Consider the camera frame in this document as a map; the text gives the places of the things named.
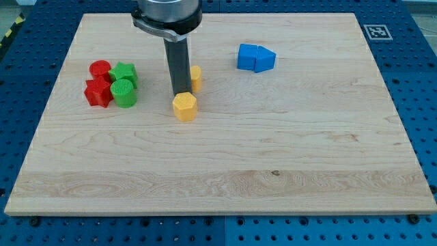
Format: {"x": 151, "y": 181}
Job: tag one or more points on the white fiducial marker tag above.
{"x": 377, "y": 32}

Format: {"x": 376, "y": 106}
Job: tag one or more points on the yellow heart block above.
{"x": 196, "y": 78}

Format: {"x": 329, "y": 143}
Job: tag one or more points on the blue cube block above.
{"x": 247, "y": 54}

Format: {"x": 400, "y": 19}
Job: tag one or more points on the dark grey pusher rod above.
{"x": 179, "y": 65}

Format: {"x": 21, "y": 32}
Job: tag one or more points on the blue triangular prism block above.
{"x": 265, "y": 59}

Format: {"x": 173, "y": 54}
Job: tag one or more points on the yellow hexagon block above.
{"x": 185, "y": 106}

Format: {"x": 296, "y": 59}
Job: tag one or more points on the red cylinder block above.
{"x": 100, "y": 68}

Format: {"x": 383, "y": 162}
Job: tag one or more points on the light wooden board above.
{"x": 316, "y": 135}

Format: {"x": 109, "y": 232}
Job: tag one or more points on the green star block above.
{"x": 124, "y": 71}

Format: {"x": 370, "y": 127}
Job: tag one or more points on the green cylinder block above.
{"x": 123, "y": 93}

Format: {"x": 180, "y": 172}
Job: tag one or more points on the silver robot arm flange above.
{"x": 172, "y": 20}

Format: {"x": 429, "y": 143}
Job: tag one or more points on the red star block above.
{"x": 98, "y": 92}

